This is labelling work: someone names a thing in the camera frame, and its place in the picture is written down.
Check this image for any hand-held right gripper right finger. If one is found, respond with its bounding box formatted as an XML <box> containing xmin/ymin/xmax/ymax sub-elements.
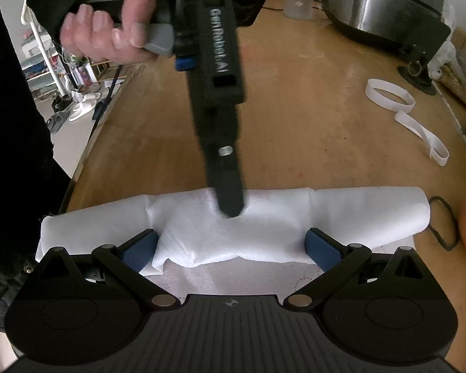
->
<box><xmin>283</xmin><ymin>228</ymin><xmax>432</xmax><ymax>312</ymax></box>

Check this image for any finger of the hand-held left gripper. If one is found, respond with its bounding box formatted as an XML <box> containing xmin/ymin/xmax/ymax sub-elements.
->
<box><xmin>195</xmin><ymin>99</ymin><xmax>246</xmax><ymax>219</ymax></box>

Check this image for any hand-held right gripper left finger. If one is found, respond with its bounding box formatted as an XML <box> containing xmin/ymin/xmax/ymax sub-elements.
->
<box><xmin>33</xmin><ymin>228</ymin><xmax>178</xmax><ymax>312</ymax></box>

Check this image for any white paper towel sheet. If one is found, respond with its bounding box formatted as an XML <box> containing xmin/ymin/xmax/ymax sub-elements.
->
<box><xmin>35</xmin><ymin>186</ymin><xmax>432</xmax><ymax>307</ymax></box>

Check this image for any black hair tie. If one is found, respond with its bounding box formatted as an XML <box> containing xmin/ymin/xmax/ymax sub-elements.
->
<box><xmin>428</xmin><ymin>196</ymin><xmax>459</xmax><ymax>250</ymax></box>

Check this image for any clear plastic bag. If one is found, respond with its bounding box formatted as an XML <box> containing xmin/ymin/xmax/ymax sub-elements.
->
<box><xmin>427</xmin><ymin>2</ymin><xmax>466</xmax><ymax>109</ymax></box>

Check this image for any person's left hand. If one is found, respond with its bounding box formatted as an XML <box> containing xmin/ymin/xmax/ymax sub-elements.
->
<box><xmin>60</xmin><ymin>0</ymin><xmax>161</xmax><ymax>65</ymax></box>

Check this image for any white slipper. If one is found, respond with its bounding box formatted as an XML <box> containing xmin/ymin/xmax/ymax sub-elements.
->
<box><xmin>69</xmin><ymin>92</ymin><xmax>102</xmax><ymax>122</ymax></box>

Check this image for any black slipper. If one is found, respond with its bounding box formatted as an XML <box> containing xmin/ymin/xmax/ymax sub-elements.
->
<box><xmin>46</xmin><ymin>113</ymin><xmax>69</xmax><ymax>134</ymax></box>

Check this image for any steel rice cooker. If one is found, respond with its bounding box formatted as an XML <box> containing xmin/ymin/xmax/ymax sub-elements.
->
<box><xmin>320</xmin><ymin>0</ymin><xmax>453</xmax><ymax>63</ymax></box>

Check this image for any white shelf rack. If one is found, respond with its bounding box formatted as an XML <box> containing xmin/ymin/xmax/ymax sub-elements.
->
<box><xmin>20</xmin><ymin>0</ymin><xmax>71</xmax><ymax>99</ymax></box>

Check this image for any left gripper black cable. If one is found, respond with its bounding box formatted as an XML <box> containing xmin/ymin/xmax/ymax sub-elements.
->
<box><xmin>88</xmin><ymin>63</ymin><xmax>124</xmax><ymax>147</ymax></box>

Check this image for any white folded elastic strap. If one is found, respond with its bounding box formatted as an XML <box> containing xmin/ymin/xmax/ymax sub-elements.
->
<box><xmin>395</xmin><ymin>110</ymin><xmax>450</xmax><ymax>168</ymax></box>

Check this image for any black stand with metal ring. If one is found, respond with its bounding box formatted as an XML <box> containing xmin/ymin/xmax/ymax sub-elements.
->
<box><xmin>397</xmin><ymin>60</ymin><xmax>439</xmax><ymax>96</ymax></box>

